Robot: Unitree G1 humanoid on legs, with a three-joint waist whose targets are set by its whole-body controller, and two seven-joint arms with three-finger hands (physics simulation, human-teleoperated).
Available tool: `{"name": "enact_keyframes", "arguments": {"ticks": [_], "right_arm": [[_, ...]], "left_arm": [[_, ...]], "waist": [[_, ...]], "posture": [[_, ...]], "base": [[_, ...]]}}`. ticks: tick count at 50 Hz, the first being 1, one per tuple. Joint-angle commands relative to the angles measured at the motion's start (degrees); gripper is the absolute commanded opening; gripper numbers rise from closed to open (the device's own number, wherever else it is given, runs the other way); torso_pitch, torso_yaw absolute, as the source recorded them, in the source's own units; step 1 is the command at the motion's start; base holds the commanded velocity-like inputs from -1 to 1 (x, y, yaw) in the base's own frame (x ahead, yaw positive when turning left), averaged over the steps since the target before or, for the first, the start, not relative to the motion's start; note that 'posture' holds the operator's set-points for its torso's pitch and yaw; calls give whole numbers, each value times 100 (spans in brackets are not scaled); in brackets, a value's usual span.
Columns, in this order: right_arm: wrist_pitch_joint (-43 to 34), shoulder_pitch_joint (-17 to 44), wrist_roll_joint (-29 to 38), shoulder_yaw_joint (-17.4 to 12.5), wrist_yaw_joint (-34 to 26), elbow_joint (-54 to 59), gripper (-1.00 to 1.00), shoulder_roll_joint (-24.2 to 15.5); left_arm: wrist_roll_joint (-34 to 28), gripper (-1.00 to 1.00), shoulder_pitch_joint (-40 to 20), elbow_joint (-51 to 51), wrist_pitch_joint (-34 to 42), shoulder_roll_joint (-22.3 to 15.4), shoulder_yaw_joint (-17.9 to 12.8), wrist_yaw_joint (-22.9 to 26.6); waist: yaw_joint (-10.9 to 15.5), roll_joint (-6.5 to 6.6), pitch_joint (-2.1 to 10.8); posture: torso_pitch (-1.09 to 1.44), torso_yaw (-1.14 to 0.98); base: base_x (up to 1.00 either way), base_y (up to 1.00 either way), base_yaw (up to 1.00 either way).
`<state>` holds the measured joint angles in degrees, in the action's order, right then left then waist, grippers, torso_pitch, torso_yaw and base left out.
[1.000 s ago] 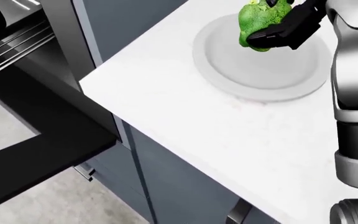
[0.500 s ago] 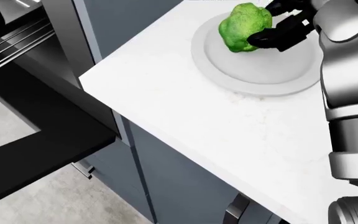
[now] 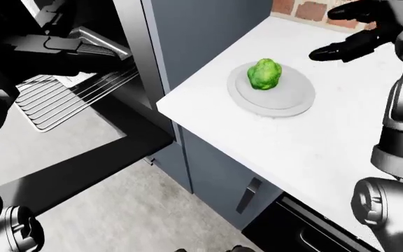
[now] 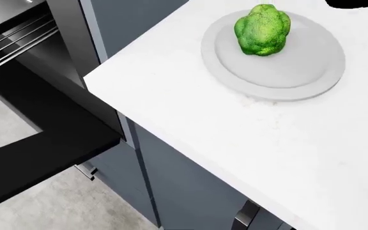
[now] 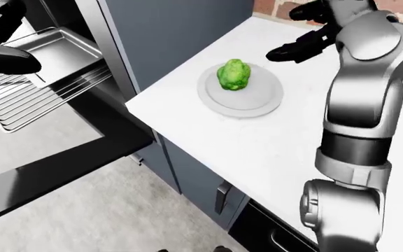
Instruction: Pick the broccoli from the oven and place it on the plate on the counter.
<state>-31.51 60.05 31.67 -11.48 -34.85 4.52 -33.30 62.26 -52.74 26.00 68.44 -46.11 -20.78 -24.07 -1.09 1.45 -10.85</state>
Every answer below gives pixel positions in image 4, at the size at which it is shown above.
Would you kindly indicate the green broccoli head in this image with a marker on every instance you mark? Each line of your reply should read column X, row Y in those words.
column 262, row 30

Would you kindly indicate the stainless steel oven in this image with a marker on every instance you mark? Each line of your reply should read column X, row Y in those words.
column 65, row 36

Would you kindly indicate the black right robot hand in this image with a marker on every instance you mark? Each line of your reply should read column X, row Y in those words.
column 359, row 4

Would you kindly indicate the metal oven rack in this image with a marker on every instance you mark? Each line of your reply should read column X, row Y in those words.
column 14, row 40

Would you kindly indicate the round white plate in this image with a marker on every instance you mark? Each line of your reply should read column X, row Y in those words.
column 273, row 72

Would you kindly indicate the black oven door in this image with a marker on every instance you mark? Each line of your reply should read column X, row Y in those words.
column 53, row 124

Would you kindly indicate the blue-grey base cabinet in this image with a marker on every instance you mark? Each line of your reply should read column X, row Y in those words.
column 177, row 177

